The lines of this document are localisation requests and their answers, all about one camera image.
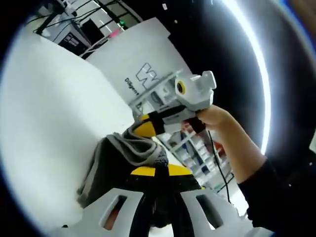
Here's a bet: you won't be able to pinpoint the grey towel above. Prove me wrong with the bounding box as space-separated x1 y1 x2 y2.
76 120 170 208

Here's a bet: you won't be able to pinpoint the person's right hand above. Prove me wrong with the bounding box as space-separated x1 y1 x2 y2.
197 105 239 136

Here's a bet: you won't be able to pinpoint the rows of white storage bins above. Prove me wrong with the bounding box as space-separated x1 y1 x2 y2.
170 133 223 188

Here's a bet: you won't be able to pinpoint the grey low cabinet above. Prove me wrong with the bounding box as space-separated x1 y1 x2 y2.
48 12 89 56

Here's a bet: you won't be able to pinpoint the thin black cable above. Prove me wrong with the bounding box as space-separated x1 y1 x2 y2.
207 129 234 204

